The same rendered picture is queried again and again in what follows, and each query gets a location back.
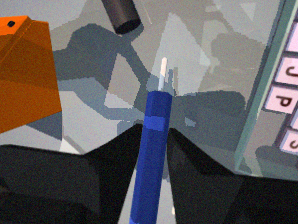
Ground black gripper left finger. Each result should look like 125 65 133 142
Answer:
0 123 143 224

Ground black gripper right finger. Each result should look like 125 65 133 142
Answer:
167 128 298 224

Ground blue stylus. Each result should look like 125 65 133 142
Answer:
129 57 172 224

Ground keyboard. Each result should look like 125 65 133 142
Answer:
234 0 298 181

